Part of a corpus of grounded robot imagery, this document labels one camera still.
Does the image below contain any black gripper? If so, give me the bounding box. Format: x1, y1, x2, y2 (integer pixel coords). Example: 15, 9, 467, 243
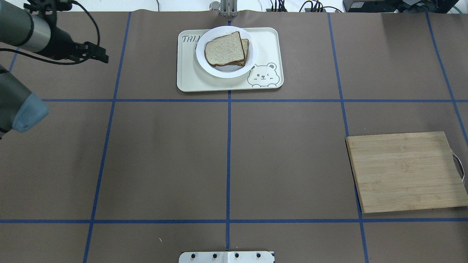
47, 27, 109, 64

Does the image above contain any white round plate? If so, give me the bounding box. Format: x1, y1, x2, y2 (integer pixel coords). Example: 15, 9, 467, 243
195, 26, 259, 79

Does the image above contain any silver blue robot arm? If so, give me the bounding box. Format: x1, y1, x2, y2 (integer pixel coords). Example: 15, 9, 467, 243
0, 0, 109, 138

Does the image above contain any small metal cylinder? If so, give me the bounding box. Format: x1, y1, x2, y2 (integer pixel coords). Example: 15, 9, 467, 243
209, 1, 221, 11

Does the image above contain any cream bear tray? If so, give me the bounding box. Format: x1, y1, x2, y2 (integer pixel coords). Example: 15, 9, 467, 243
177, 28, 284, 92

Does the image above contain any black orange usb hub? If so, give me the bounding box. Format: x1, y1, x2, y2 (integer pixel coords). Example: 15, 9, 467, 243
265, 0, 325, 13

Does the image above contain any black laptop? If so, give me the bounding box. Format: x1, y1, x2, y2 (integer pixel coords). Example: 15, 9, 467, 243
342, 0, 458, 14

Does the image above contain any wooden cutting board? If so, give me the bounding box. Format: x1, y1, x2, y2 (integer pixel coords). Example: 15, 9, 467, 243
346, 131, 467, 214

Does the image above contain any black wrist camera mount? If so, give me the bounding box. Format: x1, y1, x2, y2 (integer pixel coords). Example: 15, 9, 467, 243
23, 0, 73, 14

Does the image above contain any aluminium frame post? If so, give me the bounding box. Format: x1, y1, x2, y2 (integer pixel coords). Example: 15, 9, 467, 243
220, 0, 238, 17

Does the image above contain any metal cutting board handle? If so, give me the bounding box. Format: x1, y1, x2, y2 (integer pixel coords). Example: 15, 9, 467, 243
451, 149, 465, 183

